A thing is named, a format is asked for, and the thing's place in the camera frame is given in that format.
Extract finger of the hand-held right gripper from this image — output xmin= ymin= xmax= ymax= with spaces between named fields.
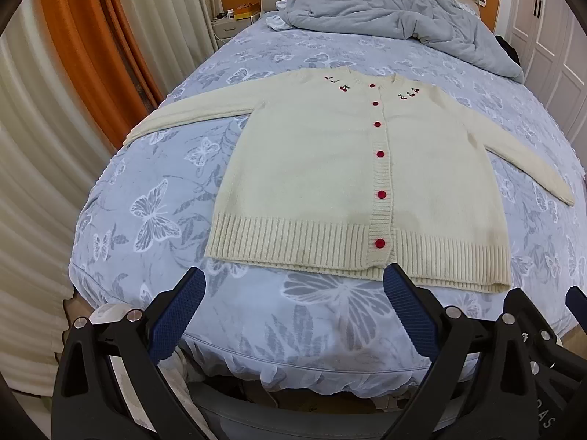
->
xmin=502 ymin=289 xmax=587 ymax=440
xmin=565 ymin=285 xmax=587 ymax=331

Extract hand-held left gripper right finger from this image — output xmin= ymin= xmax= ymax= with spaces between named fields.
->
xmin=367 ymin=263 xmax=528 ymax=440

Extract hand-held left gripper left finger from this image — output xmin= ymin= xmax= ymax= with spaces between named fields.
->
xmin=50 ymin=267 xmax=207 ymax=440

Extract cream knit cardigan red buttons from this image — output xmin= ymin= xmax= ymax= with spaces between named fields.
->
xmin=125 ymin=68 xmax=576 ymax=294

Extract white sheer curtain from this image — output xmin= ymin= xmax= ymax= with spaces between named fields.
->
xmin=0 ymin=32 xmax=125 ymax=377
xmin=114 ymin=0 xmax=221 ymax=98

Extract dark cloth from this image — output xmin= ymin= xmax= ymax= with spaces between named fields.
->
xmin=495 ymin=34 xmax=522 ymax=67

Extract white wardrobe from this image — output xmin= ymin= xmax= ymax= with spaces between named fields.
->
xmin=500 ymin=0 xmax=587 ymax=138

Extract white nightstand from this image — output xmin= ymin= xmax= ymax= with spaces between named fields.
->
xmin=211 ymin=13 xmax=258 ymax=52

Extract orange curtain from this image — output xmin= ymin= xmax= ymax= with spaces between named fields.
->
xmin=37 ymin=0 xmax=166 ymax=147

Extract grey duvet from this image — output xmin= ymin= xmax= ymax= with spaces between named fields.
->
xmin=275 ymin=0 xmax=524 ymax=84

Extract white ruffled pillow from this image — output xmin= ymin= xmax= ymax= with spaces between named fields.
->
xmin=266 ymin=11 xmax=291 ymax=33

